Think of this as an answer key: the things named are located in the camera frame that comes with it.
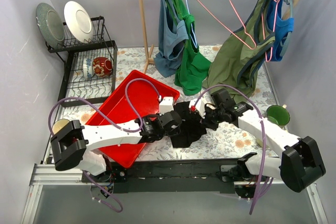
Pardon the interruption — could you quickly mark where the cream mug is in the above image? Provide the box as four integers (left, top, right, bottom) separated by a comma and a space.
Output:
51, 119, 70, 134

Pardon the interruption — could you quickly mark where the bright green tank top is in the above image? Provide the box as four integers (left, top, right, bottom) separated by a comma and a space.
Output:
165, 0, 212, 96

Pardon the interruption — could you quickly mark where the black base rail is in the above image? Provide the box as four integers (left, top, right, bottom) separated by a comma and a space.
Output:
82, 158, 248, 194

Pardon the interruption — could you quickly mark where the pink wire hanger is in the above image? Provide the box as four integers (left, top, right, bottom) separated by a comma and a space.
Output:
191, 0, 257, 50

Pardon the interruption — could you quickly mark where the light blue wire hanger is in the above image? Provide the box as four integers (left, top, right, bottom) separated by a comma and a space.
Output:
175, 0, 198, 50

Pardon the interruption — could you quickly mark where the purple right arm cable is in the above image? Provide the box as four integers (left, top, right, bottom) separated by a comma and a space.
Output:
197, 84, 274, 216

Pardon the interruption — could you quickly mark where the grey blue tank top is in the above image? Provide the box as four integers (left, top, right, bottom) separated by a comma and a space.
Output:
154, 0, 188, 78

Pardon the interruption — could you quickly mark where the royal blue tank top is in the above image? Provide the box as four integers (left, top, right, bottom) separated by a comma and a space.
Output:
266, 0, 295, 62

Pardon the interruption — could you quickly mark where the white plate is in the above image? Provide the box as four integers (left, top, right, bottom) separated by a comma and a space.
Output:
64, 1, 94, 44

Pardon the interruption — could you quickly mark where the grey blue plastic hanger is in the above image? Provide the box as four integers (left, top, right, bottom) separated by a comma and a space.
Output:
267, 0, 294, 62

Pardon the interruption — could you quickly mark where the blue white ceramic cup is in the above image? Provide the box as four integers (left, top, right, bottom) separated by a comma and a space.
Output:
82, 58, 94, 79

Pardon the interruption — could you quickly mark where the green enamel mug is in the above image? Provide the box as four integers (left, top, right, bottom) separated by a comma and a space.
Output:
266, 105, 290, 127

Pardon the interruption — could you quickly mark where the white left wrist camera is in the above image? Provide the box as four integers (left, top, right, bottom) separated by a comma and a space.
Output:
159, 97, 174, 114

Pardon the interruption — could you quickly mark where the black tank top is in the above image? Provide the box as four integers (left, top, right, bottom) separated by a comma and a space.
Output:
170, 102, 207, 148

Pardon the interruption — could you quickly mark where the grey green plate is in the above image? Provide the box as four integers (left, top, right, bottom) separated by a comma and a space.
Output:
36, 3, 65, 49

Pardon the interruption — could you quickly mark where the red plastic tray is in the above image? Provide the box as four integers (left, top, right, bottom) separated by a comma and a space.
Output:
99, 70, 180, 168

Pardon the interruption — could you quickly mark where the olive green tank top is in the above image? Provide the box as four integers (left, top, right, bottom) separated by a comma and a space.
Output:
203, 0, 275, 97

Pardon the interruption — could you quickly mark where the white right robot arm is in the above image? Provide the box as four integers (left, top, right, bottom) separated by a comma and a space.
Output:
190, 88, 326, 193

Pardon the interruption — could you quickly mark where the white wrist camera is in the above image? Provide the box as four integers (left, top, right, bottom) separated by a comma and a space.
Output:
159, 97, 174, 114
188, 98, 206, 118

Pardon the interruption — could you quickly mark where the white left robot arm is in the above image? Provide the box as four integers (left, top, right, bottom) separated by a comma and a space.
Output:
50, 111, 182, 182

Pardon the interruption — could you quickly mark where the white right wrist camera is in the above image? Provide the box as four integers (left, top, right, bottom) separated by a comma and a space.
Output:
188, 98, 206, 118

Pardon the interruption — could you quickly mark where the red floral bowl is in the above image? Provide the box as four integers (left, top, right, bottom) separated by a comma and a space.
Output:
92, 57, 113, 78

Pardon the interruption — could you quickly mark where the black wire dish rack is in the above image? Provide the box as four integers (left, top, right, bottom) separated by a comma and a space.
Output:
46, 16, 118, 104

